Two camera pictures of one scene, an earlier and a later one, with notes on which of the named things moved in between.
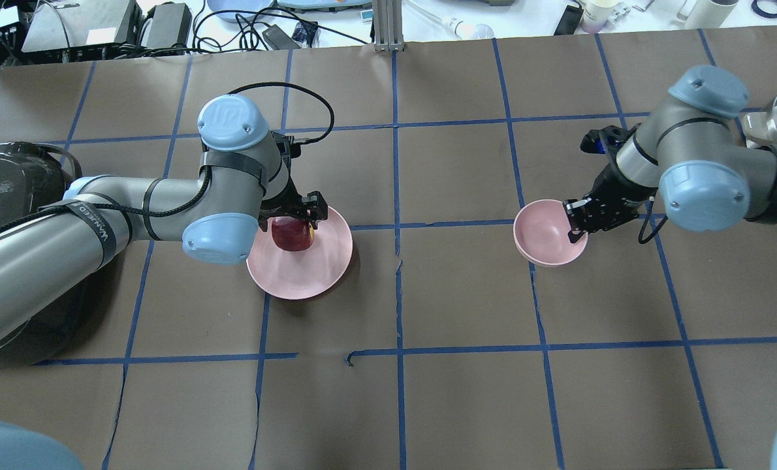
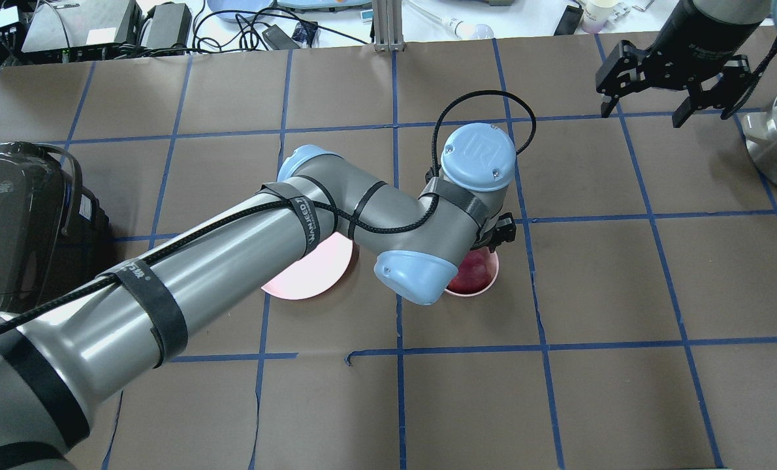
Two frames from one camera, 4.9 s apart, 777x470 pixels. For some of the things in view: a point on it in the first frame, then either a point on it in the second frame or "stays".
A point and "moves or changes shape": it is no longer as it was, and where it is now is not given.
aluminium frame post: [388, 26] stays
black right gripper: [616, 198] to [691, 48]
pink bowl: [540, 234] to [497, 259]
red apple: [292, 234] moves or changes shape
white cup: [597, 14] stays
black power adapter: [170, 28] stays
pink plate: [303, 274] stays
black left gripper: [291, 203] to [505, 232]
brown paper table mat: [443, 345] stays
